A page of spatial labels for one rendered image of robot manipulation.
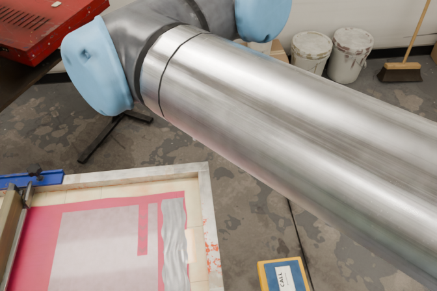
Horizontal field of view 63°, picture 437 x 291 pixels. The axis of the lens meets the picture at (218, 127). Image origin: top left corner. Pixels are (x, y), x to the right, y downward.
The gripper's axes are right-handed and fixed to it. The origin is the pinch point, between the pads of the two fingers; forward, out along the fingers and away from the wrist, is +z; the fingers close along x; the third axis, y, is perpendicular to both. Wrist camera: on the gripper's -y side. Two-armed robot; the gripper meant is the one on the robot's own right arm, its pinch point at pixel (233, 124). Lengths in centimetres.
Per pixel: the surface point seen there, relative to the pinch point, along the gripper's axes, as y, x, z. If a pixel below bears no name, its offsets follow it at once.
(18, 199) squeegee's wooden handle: -19, -72, 26
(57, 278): 4, -62, 37
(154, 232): -7, -36, 45
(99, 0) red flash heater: -128, -57, 25
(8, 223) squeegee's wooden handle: -10, -72, 24
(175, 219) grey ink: -10, -30, 46
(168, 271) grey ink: 6, -32, 46
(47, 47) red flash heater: -94, -77, 22
